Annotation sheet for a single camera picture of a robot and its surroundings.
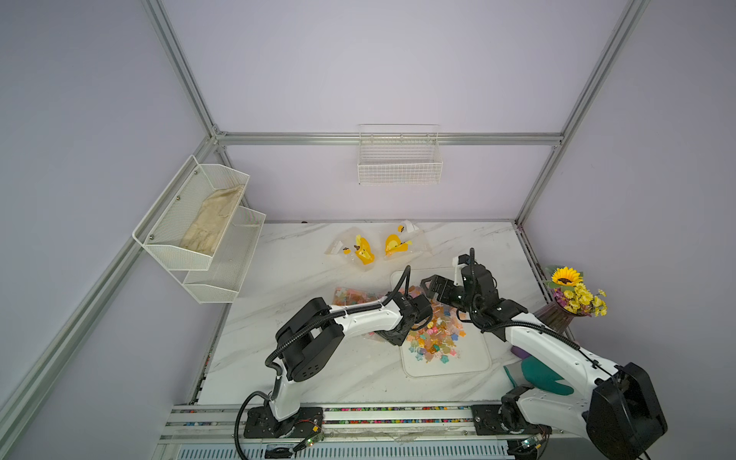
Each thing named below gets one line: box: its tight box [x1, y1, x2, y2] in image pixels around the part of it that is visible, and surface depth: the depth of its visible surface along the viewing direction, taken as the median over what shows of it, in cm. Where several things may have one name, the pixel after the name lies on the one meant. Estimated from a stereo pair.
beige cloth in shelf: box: [179, 184, 245, 255], surface depth 81 cm
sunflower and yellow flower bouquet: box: [544, 265, 608, 318], surface depth 73 cm
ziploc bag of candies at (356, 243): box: [323, 226, 379, 273], surface depth 109 cm
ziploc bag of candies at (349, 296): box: [331, 286, 388, 306], surface depth 100 cm
